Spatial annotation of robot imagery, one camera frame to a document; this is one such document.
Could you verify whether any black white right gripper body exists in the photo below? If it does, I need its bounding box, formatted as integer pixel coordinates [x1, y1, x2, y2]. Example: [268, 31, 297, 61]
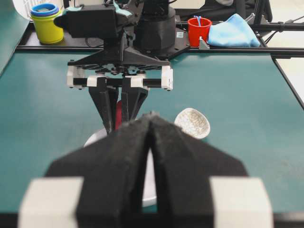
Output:
[66, 32, 173, 91]

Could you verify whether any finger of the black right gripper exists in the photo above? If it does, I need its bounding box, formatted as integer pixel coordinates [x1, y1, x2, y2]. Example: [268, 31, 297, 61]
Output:
[121, 77, 149, 122]
[87, 76, 119, 133]

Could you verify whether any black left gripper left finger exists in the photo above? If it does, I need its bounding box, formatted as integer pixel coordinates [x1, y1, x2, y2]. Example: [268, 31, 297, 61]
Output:
[18, 118, 150, 228]

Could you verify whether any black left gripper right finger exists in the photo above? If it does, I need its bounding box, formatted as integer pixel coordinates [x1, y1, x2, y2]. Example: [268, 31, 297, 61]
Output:
[149, 116, 273, 228]

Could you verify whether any pink ceramic spoon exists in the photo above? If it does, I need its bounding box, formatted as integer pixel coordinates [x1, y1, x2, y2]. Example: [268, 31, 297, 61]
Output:
[115, 100, 122, 130]

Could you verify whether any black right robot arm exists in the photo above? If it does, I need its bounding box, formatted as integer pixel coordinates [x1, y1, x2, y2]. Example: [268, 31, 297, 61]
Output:
[56, 0, 177, 133]

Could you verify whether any white ceramic bowl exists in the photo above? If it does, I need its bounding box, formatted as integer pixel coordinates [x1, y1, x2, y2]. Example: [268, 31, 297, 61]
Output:
[83, 118, 158, 208]

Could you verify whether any speckled beige spoon rest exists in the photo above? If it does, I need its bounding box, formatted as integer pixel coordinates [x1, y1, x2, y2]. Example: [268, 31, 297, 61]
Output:
[174, 108, 211, 139]

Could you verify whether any yellow green plastic cup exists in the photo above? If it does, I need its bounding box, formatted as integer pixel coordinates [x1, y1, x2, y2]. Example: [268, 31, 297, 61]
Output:
[31, 10, 64, 44]

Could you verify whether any red plastic cup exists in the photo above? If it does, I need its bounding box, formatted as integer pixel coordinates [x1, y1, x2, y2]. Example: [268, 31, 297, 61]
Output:
[188, 17, 212, 48]

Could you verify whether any blue straw in red cup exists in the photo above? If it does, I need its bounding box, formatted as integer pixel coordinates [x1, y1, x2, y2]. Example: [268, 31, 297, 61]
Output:
[193, 15, 203, 27]

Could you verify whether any blue plastic cup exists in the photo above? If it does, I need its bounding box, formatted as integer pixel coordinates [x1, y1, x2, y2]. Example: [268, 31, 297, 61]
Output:
[30, 3, 59, 17]

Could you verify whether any blue cloth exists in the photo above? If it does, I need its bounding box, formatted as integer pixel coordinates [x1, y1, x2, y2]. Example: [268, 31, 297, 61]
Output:
[207, 13, 260, 48]

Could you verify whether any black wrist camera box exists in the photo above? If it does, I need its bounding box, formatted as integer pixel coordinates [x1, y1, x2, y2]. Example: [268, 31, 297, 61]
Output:
[53, 5, 133, 44]

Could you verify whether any black aluminium frame rail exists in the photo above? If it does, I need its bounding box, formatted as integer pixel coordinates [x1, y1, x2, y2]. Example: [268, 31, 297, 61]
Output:
[14, 20, 304, 109]

